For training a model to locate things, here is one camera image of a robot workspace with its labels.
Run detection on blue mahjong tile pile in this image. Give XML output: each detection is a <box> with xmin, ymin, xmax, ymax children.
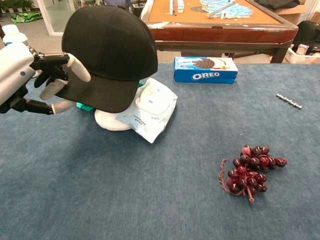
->
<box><xmin>199</xmin><ymin>0</ymin><xmax>253</xmax><ymax>20</ymax></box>

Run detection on small drink carton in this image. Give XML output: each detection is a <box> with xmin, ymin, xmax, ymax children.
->
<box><xmin>296</xmin><ymin>43</ymin><xmax>310</xmax><ymax>55</ymax></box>

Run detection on light blue wet wipes pack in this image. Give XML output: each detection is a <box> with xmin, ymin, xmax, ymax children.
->
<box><xmin>115</xmin><ymin>77</ymin><xmax>178</xmax><ymax>144</ymax></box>

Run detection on blue carpet table mat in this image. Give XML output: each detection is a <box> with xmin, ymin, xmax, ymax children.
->
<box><xmin>0</xmin><ymin>61</ymin><xmax>320</xmax><ymax>240</ymax></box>

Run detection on black bag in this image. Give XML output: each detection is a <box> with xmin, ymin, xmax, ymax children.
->
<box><xmin>291</xmin><ymin>20</ymin><xmax>320</xmax><ymax>55</ymax></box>

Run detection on green bag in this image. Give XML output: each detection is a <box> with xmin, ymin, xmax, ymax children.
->
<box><xmin>10</xmin><ymin>11</ymin><xmax>42</xmax><ymax>24</ymax></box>

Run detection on white foam mannequin head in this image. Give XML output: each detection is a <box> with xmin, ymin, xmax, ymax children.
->
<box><xmin>94</xmin><ymin>108</ymin><xmax>133</xmax><ymax>132</ymax></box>

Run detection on brown mahjong table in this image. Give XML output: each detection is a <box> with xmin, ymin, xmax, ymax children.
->
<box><xmin>141</xmin><ymin>0</ymin><xmax>299</xmax><ymax>64</ymax></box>

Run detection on blue Oreo cookie box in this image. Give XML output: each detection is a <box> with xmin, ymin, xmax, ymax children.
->
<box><xmin>172</xmin><ymin>56</ymin><xmax>239</xmax><ymax>85</ymax></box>

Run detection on standing blue white mahjong tiles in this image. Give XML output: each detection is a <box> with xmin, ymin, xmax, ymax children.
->
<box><xmin>169</xmin><ymin>0</ymin><xmax>186</xmax><ymax>15</ymax></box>

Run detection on white plastic bottle blue label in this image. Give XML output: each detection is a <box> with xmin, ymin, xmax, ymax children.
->
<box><xmin>1</xmin><ymin>24</ymin><xmax>30</xmax><ymax>47</ymax></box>

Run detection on green crumpled packet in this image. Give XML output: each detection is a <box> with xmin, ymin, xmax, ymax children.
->
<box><xmin>76</xmin><ymin>101</ymin><xmax>96</xmax><ymax>112</ymax></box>

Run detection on white plastic basket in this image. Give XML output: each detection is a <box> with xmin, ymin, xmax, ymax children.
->
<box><xmin>284</xmin><ymin>47</ymin><xmax>320</xmax><ymax>65</ymax></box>

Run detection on black baseball cap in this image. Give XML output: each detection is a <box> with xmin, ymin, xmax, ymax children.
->
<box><xmin>55</xmin><ymin>5</ymin><xmax>159</xmax><ymax>114</ymax></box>

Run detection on silver beaded metal stick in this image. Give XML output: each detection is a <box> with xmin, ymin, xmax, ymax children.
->
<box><xmin>276</xmin><ymin>93</ymin><xmax>304</xmax><ymax>110</ymax></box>

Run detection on brown cardboard box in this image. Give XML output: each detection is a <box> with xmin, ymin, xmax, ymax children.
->
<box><xmin>274</xmin><ymin>4</ymin><xmax>307</xmax><ymax>25</ymax></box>

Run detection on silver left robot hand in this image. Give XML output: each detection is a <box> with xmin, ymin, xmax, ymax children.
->
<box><xmin>0</xmin><ymin>41</ymin><xmax>91</xmax><ymax>116</ymax></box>

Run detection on dark red grape bunch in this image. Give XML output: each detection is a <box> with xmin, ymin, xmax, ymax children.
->
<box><xmin>218</xmin><ymin>144</ymin><xmax>288</xmax><ymax>204</ymax></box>

